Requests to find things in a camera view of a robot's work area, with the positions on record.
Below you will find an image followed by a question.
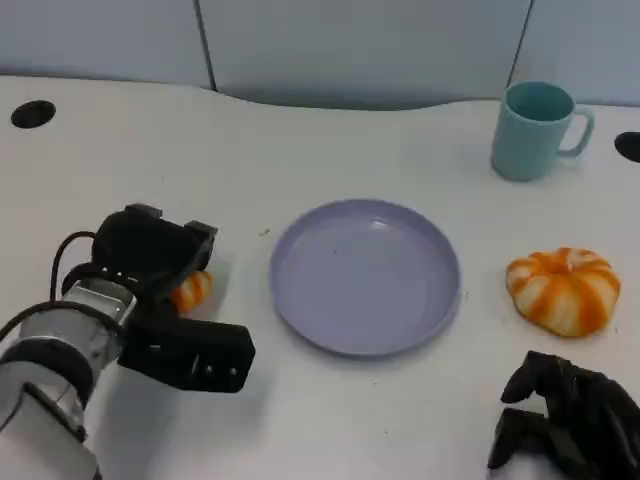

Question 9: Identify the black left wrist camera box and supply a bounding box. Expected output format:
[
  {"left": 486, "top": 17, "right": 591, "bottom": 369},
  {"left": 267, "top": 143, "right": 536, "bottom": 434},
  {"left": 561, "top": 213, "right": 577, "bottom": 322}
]
[{"left": 118, "top": 301, "right": 257, "bottom": 396}]

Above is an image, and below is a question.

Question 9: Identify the orange white toy bread roll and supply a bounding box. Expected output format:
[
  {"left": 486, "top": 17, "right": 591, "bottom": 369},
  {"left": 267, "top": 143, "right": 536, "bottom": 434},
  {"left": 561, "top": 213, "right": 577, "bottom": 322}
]
[
  {"left": 169, "top": 270, "right": 215, "bottom": 315},
  {"left": 505, "top": 247, "right": 622, "bottom": 338}
]

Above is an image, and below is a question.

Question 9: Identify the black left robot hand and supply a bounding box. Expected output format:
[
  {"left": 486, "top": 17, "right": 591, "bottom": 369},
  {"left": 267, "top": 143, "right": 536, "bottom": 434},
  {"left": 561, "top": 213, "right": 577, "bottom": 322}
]
[{"left": 92, "top": 203, "right": 219, "bottom": 304}]

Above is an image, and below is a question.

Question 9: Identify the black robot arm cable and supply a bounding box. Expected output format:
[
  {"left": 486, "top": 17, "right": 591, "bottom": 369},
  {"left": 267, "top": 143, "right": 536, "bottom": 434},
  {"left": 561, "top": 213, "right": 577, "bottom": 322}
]
[
  {"left": 0, "top": 301, "right": 126, "bottom": 341},
  {"left": 48, "top": 230, "right": 99, "bottom": 304}
]

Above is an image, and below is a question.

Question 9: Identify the lilac plate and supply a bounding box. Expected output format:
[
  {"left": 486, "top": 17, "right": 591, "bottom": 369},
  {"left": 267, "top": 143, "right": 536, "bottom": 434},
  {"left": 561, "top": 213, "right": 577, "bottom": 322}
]
[{"left": 269, "top": 198, "right": 462, "bottom": 357}]

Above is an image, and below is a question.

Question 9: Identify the pale green mug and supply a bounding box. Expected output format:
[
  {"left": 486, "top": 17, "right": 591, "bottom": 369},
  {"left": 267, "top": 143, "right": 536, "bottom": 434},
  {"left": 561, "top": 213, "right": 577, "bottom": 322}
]
[{"left": 490, "top": 80, "right": 596, "bottom": 182}]

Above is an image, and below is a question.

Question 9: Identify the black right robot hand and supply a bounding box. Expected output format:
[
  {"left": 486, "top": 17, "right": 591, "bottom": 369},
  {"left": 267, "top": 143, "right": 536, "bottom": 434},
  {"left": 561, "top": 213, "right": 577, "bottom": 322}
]
[{"left": 487, "top": 349, "right": 640, "bottom": 480}]

